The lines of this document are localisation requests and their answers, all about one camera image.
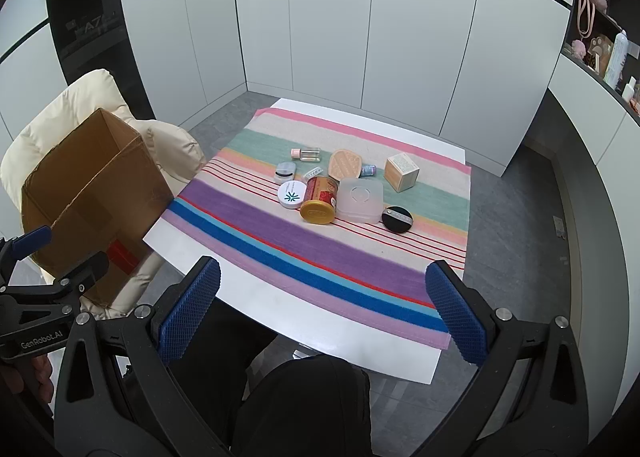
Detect translucent square plastic box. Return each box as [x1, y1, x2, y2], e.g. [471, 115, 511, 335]
[335, 178, 385, 225]

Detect beige carton box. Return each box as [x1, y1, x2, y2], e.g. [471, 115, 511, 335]
[384, 153, 420, 193]

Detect white round compact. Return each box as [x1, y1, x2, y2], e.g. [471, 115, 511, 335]
[277, 180, 307, 210]

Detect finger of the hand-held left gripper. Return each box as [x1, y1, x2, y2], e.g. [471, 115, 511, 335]
[0, 226, 53, 288]
[47, 251, 110, 306]

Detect black glass cabinet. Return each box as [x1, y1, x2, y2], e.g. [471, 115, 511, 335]
[45, 0, 156, 123]

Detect tall white bottle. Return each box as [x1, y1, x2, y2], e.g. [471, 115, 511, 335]
[604, 30, 628, 88]

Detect beige powder puff case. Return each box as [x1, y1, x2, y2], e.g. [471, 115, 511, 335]
[328, 148, 362, 179]

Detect striped colourful cloth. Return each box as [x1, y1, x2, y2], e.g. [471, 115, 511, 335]
[165, 107, 472, 350]

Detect person's left hand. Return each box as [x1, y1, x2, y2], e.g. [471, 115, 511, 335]
[0, 354, 55, 418]

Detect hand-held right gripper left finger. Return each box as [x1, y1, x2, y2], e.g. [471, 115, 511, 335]
[54, 256, 251, 457]

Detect person's black trousers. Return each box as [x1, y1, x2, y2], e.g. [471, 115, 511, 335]
[165, 297, 373, 457]

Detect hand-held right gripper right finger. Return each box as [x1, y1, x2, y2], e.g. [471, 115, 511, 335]
[415, 259, 591, 457]

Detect red jar with gold lid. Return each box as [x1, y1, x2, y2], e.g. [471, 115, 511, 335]
[300, 176, 339, 225]

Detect black round compact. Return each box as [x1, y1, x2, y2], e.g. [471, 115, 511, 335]
[381, 206, 415, 234]

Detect cream padded jacket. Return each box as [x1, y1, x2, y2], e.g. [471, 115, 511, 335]
[0, 68, 208, 323]

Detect brown cardboard box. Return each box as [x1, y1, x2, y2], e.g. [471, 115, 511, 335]
[21, 108, 175, 316]

